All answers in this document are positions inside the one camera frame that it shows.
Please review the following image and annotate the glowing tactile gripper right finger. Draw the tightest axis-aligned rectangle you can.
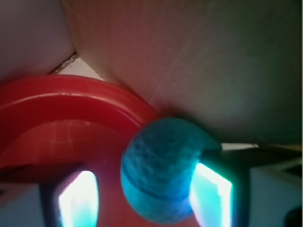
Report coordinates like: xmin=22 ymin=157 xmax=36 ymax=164
xmin=190 ymin=148 xmax=303 ymax=227

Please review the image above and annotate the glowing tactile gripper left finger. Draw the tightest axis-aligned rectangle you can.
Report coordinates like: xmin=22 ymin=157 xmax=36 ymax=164
xmin=0 ymin=163 xmax=98 ymax=227

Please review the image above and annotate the blue ball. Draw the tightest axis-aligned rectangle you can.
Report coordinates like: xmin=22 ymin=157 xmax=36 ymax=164
xmin=121 ymin=117 xmax=222 ymax=225

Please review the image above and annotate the red plastic tray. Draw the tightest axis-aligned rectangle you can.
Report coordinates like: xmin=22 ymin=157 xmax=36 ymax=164
xmin=0 ymin=75 xmax=159 ymax=227

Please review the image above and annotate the brown cardboard box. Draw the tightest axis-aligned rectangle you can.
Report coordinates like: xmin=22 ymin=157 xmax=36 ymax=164
xmin=62 ymin=0 xmax=303 ymax=144

